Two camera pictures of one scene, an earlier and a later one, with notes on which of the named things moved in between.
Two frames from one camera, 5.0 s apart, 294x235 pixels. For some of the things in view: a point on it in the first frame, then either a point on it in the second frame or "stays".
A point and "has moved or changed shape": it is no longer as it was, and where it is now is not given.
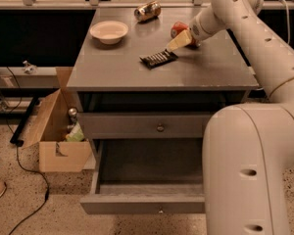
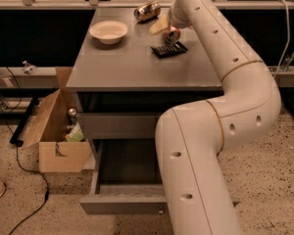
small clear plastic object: [29, 69] stays
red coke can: [177, 27] has moved or changed shape
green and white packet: [76, 134] stays
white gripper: [198, 30] -> [175, 21]
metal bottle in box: [73, 112] stays
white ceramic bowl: [109, 31] stays
